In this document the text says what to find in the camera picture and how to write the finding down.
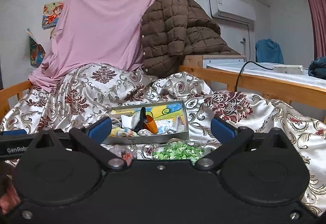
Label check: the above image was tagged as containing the orange cup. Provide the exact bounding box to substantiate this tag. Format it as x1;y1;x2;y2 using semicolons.
143;115;159;134

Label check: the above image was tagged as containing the brown puffer jacket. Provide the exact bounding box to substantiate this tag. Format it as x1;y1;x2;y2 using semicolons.
141;0;241;77

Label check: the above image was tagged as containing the pink hanging sheet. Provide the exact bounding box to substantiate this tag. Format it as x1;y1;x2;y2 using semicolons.
29;0;170;92

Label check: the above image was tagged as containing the floral satin blanket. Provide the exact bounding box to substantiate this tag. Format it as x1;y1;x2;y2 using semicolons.
0;62;326;217

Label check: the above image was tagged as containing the dark pink curtain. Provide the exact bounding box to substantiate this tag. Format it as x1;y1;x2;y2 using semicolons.
305;0;326;60

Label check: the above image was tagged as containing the dark teal garment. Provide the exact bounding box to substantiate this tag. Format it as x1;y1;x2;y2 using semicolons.
308;56;326;78

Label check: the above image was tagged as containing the white mattress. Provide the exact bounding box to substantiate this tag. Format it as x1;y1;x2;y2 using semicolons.
206;62;326;88

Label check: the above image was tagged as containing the blue hanging garment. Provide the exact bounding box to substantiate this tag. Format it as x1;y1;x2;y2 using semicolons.
255;39;284;64

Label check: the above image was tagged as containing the white cloth with blue trim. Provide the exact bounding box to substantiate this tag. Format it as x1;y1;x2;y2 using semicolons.
155;119;177;134

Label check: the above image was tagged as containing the white power strip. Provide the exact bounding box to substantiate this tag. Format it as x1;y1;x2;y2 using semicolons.
273;65;303;75

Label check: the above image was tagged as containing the white air conditioner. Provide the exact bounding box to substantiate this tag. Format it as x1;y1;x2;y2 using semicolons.
209;0;256;23

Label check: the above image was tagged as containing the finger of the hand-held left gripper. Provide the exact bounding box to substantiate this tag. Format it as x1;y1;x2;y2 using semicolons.
2;129;28;137

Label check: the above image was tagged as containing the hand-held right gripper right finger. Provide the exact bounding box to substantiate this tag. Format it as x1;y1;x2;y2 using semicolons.
196;117;293;171

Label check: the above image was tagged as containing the wooden bed frame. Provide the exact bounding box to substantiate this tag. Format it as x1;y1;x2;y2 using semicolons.
0;55;326;123

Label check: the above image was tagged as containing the striped sock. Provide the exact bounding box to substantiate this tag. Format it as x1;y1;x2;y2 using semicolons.
109;126;139;138

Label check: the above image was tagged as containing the colourful paper wall hanging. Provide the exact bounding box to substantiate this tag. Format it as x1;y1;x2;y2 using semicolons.
25;28;46;66

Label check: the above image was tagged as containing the cartoon girl wall poster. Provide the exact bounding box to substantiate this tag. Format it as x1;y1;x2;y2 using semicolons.
42;2;65;28

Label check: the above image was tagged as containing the black cable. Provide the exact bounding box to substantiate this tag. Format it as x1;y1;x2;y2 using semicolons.
234;61;274;92

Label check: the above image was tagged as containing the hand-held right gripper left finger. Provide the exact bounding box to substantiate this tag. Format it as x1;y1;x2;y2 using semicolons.
33;117;126;171

